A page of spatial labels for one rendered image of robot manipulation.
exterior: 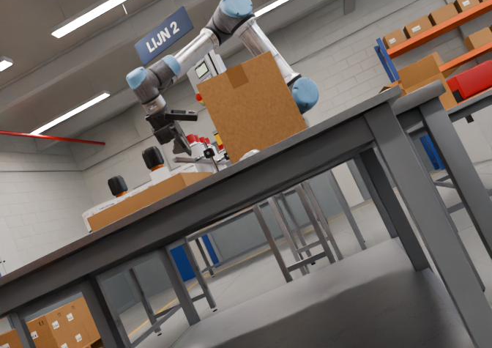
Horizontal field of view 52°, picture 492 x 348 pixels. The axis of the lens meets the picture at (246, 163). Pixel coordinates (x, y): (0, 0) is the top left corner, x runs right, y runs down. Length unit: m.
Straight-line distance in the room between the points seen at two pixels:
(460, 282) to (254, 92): 0.74
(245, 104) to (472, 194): 0.67
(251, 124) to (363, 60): 8.60
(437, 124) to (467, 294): 0.51
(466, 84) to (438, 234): 6.29
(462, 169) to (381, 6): 8.87
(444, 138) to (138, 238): 0.86
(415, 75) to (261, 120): 2.22
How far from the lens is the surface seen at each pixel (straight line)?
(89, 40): 7.19
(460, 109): 3.58
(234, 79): 1.48
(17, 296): 1.42
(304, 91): 1.93
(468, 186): 1.50
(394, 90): 1.11
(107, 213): 1.25
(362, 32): 10.12
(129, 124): 10.72
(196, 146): 1.93
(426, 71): 3.59
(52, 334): 5.83
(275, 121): 1.45
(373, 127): 1.13
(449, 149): 1.49
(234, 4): 1.98
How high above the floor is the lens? 0.72
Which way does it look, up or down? 5 degrees up
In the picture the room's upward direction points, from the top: 25 degrees counter-clockwise
